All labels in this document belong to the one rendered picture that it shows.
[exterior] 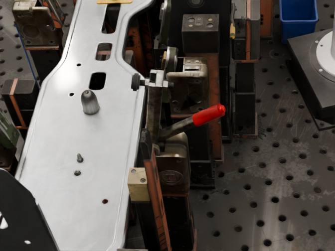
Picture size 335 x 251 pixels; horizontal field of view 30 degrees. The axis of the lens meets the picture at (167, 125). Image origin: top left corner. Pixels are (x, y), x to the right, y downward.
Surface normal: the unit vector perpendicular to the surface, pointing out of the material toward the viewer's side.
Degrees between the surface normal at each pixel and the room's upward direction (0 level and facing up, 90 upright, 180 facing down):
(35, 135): 0
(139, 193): 90
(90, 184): 0
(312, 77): 2
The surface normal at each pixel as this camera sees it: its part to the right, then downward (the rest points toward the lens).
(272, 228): -0.09, -0.64
